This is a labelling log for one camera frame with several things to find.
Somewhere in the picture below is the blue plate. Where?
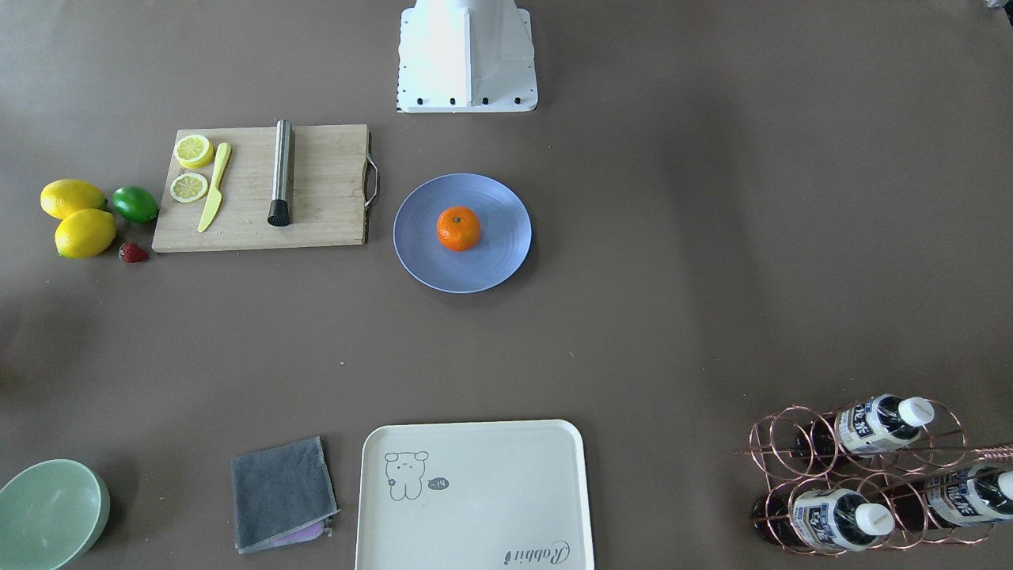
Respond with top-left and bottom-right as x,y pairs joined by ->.
392,173 -> 533,295

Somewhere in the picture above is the orange fruit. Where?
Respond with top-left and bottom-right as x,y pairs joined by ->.
435,205 -> 482,252

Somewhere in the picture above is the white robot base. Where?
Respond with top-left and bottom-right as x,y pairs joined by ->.
396,1 -> 539,113

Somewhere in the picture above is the bamboo cutting board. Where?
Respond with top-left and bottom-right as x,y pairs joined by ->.
152,125 -> 377,253

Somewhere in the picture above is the cream rabbit tray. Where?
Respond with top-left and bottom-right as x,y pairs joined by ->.
355,419 -> 596,569

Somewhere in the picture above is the steel muddler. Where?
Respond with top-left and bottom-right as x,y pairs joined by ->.
267,120 -> 294,227

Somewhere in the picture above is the yellow plastic knife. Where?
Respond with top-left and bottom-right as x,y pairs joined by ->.
198,142 -> 233,232

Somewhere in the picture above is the grey folded cloth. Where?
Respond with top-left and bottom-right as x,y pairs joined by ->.
230,436 -> 340,554

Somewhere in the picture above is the lemon slice upper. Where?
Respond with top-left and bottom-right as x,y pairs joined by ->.
168,172 -> 210,203

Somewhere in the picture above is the lemon slice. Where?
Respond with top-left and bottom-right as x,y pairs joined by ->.
173,134 -> 214,169
168,172 -> 210,203

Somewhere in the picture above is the lemon slice lower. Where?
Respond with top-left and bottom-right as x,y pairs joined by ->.
173,134 -> 214,169

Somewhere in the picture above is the red strawberry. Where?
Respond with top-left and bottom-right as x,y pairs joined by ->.
116,242 -> 150,264

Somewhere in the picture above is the green lime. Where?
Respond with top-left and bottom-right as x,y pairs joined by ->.
109,185 -> 159,223

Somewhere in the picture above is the tea bottle middle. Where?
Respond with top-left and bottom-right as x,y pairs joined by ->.
795,393 -> 935,465

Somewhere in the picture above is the tea bottle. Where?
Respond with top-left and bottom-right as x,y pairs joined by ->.
750,489 -> 897,554
884,465 -> 1012,531
795,393 -> 935,465

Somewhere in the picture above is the whole lemon upper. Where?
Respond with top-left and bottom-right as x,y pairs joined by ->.
54,208 -> 116,259

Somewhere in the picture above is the whole lemon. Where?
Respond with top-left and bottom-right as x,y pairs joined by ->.
40,178 -> 108,220
54,208 -> 116,259

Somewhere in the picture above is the whole lemon lower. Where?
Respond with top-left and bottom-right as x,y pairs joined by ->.
40,178 -> 108,220

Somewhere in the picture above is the green bowl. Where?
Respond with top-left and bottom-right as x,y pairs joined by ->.
1,458 -> 111,569

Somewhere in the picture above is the copper wire bottle rack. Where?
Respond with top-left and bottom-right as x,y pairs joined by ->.
746,401 -> 1011,557

